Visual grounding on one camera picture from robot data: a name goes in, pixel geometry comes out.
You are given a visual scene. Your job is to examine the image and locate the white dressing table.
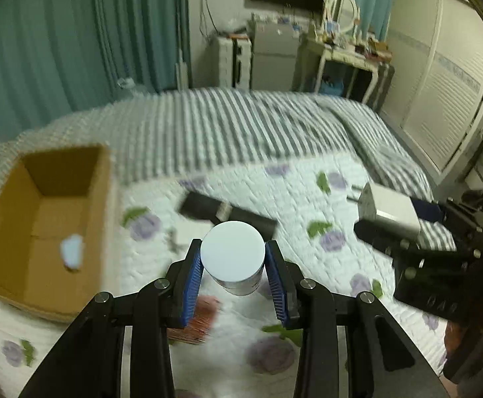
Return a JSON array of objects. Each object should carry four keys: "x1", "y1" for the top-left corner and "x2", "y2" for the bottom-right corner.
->
[{"x1": 297, "y1": 33, "x2": 395, "y2": 106}]

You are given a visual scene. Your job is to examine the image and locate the brown cardboard box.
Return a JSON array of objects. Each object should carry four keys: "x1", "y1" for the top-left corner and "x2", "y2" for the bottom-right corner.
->
[{"x1": 0, "y1": 144, "x2": 120, "y2": 325}]

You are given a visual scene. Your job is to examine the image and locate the floral white quilt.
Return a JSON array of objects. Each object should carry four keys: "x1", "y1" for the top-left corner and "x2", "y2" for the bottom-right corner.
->
[{"x1": 0, "y1": 151, "x2": 457, "y2": 398}]

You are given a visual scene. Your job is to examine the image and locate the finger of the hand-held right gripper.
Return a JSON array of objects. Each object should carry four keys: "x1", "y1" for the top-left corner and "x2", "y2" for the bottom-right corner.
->
[
  {"x1": 410, "y1": 197, "x2": 468, "y2": 228},
  {"x1": 353, "y1": 221, "x2": 435, "y2": 260}
]

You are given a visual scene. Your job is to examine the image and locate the white power adapter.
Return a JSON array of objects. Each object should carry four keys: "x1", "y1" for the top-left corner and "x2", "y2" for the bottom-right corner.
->
[{"x1": 347, "y1": 182, "x2": 421, "y2": 239}]

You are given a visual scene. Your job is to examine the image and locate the white oval mirror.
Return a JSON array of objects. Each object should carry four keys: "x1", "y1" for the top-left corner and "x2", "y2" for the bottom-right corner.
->
[{"x1": 323, "y1": 0, "x2": 362, "y2": 38}]

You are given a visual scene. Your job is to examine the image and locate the red patterned flat packet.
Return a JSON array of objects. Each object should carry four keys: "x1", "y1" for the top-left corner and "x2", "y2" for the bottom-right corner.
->
[{"x1": 169, "y1": 295, "x2": 221, "y2": 347}]

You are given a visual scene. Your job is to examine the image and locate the white sliding wardrobe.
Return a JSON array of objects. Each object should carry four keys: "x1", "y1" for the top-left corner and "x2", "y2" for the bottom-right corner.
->
[{"x1": 380, "y1": 0, "x2": 483, "y2": 175}]

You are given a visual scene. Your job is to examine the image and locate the white plastic drawer unit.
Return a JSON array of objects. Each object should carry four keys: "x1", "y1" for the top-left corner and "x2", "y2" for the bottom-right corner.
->
[{"x1": 216, "y1": 35, "x2": 254, "y2": 90}]

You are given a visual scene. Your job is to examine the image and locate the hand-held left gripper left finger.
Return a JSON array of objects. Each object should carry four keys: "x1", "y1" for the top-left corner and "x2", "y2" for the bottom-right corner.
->
[{"x1": 18, "y1": 238, "x2": 203, "y2": 398}]

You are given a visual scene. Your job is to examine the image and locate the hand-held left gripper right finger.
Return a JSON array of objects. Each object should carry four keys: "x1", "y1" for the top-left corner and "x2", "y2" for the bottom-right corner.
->
[{"x1": 265, "y1": 239, "x2": 449, "y2": 398}]

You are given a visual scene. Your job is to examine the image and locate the black flat box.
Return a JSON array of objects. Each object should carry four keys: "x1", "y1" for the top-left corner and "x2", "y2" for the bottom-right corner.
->
[{"x1": 178, "y1": 191, "x2": 278, "y2": 240}]

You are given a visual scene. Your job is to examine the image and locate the pale blue white small item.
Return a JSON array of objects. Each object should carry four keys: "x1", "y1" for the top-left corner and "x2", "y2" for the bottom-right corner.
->
[{"x1": 60, "y1": 235, "x2": 86, "y2": 273}]

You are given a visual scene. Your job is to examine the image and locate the white cabinet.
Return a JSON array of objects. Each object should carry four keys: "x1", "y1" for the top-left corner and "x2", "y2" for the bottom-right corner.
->
[{"x1": 250, "y1": 20, "x2": 301, "y2": 91}]

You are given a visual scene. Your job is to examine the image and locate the person's right forearm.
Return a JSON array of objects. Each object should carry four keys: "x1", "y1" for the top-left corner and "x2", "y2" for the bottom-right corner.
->
[{"x1": 442, "y1": 317, "x2": 483, "y2": 386}]

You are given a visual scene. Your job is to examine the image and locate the grey striped blanket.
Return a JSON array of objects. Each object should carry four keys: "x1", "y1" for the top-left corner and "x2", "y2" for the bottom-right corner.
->
[{"x1": 0, "y1": 88, "x2": 435, "y2": 200}]

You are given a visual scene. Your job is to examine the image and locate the white round jar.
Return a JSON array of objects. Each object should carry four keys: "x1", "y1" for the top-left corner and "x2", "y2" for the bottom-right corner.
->
[{"x1": 200, "y1": 221, "x2": 265, "y2": 297}]

